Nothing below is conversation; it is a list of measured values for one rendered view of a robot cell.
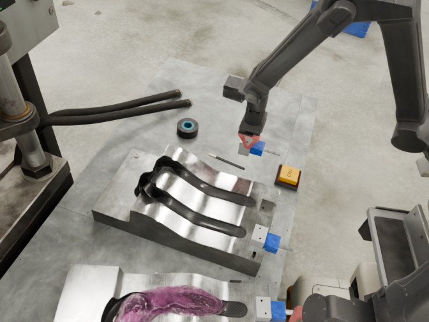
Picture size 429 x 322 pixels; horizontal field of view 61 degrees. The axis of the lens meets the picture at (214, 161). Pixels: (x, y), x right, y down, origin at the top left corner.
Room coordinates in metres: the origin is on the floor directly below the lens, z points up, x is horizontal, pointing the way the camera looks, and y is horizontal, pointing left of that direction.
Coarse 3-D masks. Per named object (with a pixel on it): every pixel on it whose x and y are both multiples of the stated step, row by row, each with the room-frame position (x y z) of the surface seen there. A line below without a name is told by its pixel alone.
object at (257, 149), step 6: (246, 138) 0.82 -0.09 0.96; (240, 144) 0.80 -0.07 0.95; (258, 144) 0.81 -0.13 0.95; (264, 144) 0.82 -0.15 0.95; (240, 150) 0.80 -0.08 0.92; (246, 150) 0.80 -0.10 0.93; (252, 150) 0.80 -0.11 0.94; (258, 150) 0.79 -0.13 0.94; (264, 150) 0.80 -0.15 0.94; (270, 150) 0.80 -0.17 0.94; (246, 156) 0.79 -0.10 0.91
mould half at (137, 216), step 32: (128, 160) 0.74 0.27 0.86; (192, 160) 0.73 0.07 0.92; (128, 192) 0.62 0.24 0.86; (192, 192) 0.62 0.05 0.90; (256, 192) 0.67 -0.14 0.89; (128, 224) 0.52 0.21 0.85; (160, 224) 0.50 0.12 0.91; (192, 224) 0.53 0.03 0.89; (224, 256) 0.46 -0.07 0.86; (256, 256) 0.46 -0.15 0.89
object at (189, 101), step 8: (160, 104) 1.03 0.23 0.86; (168, 104) 1.04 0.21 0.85; (176, 104) 1.07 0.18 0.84; (184, 104) 1.09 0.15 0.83; (192, 104) 1.11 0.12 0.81; (112, 112) 0.90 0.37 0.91; (120, 112) 0.91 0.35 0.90; (128, 112) 0.93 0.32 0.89; (136, 112) 0.94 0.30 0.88; (144, 112) 0.96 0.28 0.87; (152, 112) 0.99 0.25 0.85; (112, 120) 0.88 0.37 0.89
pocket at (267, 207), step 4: (264, 200) 0.65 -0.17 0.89; (260, 204) 0.64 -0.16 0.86; (264, 204) 0.65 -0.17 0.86; (268, 204) 0.64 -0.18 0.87; (272, 204) 0.64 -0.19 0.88; (276, 204) 0.64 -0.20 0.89; (260, 208) 0.63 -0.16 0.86; (264, 208) 0.63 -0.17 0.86; (268, 208) 0.64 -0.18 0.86; (272, 208) 0.64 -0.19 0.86; (260, 212) 0.62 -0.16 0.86; (264, 212) 0.62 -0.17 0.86; (268, 212) 0.62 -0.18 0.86; (272, 212) 0.62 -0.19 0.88; (272, 216) 0.60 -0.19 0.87
